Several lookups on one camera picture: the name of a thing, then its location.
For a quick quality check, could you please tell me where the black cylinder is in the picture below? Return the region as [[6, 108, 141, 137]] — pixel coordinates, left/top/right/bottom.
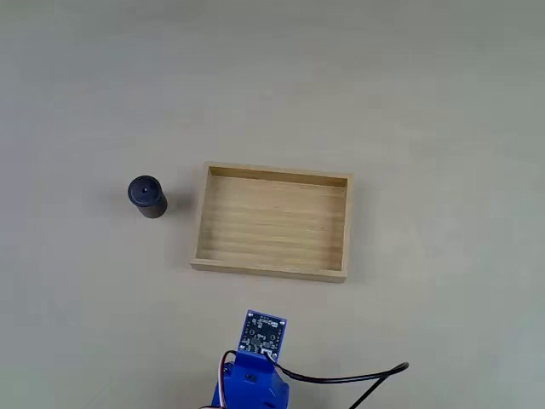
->
[[127, 175, 168, 221]]

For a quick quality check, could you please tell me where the wooden box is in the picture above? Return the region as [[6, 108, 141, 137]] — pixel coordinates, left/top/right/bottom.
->
[[189, 160, 354, 285]]

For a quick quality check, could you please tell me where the white red black servo wire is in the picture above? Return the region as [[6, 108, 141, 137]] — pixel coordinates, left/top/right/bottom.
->
[[214, 350, 238, 409]]

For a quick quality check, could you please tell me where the blue camera circuit board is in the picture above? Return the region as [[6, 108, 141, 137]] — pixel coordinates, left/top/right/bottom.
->
[[238, 308, 289, 364]]

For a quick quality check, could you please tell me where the black camera cable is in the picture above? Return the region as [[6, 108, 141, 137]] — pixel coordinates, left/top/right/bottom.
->
[[262, 351, 410, 409]]

